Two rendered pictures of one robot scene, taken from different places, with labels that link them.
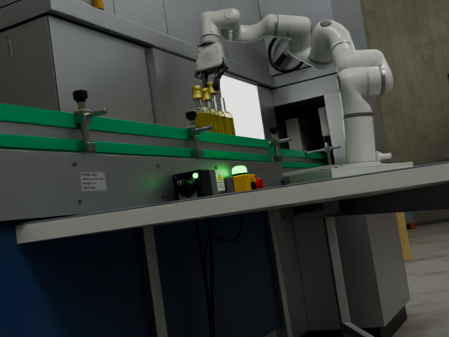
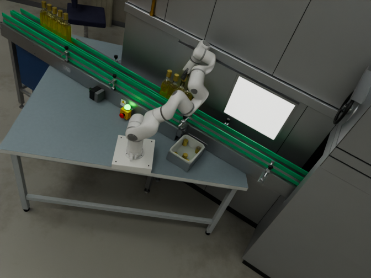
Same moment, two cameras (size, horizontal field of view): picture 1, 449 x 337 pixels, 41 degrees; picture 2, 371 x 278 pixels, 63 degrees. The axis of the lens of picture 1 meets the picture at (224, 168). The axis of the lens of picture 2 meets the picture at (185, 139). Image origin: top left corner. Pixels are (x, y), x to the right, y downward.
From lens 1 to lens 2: 3.10 m
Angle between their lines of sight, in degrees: 87
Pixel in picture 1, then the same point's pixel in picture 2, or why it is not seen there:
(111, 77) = (151, 43)
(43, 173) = (53, 58)
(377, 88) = not seen: hidden behind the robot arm
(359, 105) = not seen: hidden behind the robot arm
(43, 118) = (58, 47)
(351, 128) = not seen: hidden behind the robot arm
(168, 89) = (180, 63)
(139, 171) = (83, 76)
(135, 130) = (88, 65)
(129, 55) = (166, 39)
